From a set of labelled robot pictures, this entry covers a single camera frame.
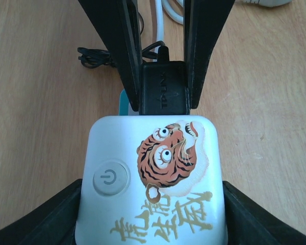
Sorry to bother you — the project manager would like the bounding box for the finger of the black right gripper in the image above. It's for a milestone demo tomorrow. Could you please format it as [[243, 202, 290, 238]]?
[[79, 0, 142, 111], [184, 0, 235, 109]]

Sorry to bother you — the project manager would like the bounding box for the white tiger print plug adapter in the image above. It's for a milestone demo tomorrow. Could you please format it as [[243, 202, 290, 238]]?
[[74, 115, 228, 244]]

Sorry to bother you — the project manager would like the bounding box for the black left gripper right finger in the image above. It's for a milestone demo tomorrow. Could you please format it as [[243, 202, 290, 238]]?
[[222, 181, 306, 245]]

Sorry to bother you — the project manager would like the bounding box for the teal power strip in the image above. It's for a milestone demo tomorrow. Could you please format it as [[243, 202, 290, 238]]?
[[119, 90, 138, 116]]

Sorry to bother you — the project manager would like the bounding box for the white power strip cord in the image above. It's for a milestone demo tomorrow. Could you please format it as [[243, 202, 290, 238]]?
[[151, 0, 294, 43]]

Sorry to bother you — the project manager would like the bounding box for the black power adapter with cable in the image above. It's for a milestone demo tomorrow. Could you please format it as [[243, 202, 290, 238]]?
[[77, 41, 190, 115]]

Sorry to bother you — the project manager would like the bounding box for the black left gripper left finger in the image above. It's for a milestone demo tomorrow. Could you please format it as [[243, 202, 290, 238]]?
[[0, 179, 82, 244]]

